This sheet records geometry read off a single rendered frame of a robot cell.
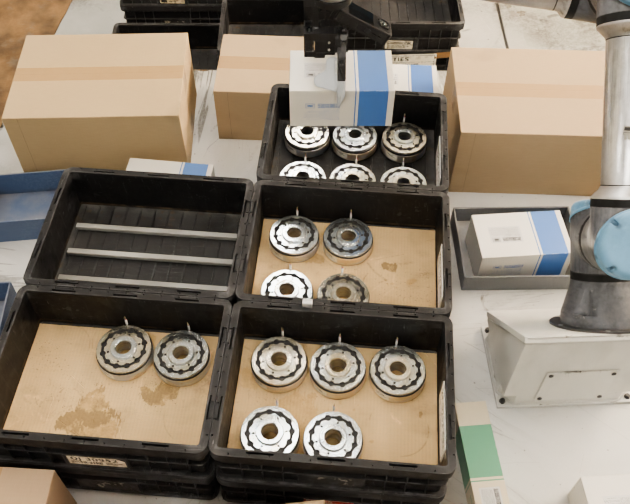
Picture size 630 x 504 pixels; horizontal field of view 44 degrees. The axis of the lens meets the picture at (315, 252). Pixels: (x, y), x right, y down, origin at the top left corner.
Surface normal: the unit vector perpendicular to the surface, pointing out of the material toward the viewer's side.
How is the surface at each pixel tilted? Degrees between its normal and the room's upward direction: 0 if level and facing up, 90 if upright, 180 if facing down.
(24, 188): 90
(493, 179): 90
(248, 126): 90
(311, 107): 90
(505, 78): 0
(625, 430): 0
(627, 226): 51
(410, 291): 0
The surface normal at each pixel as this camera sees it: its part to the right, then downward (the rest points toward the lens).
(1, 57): 0.01, -0.61
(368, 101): 0.00, 0.79
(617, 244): -0.07, 0.23
